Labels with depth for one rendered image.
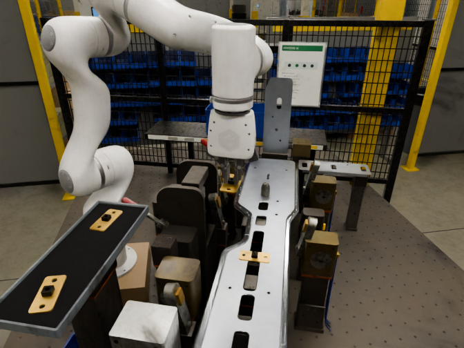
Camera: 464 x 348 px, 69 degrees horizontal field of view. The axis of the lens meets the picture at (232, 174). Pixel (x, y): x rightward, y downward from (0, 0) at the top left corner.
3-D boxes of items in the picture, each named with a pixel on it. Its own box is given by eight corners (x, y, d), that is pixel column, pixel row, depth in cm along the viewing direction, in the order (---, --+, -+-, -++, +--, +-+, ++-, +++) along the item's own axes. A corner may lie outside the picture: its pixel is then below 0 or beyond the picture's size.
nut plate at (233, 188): (235, 193, 74) (235, 188, 74) (219, 191, 75) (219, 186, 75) (243, 176, 82) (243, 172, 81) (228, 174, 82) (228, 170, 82)
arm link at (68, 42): (123, 188, 109) (78, 208, 97) (99, 175, 115) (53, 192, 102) (117, 20, 86) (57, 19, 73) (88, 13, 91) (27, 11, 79)
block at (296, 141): (303, 213, 164) (311, 145, 148) (286, 212, 165) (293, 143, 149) (303, 205, 171) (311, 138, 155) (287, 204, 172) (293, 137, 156)
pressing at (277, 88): (287, 153, 155) (293, 78, 139) (262, 152, 156) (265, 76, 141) (287, 152, 155) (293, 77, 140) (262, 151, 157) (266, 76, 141)
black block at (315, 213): (322, 284, 123) (333, 218, 110) (295, 281, 125) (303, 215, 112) (322, 274, 128) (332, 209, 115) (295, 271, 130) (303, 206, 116)
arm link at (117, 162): (76, 220, 111) (63, 153, 101) (121, 198, 125) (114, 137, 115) (99, 233, 105) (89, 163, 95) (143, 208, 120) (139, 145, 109)
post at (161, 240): (181, 357, 98) (170, 248, 80) (165, 354, 98) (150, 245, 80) (186, 342, 102) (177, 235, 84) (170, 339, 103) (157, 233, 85)
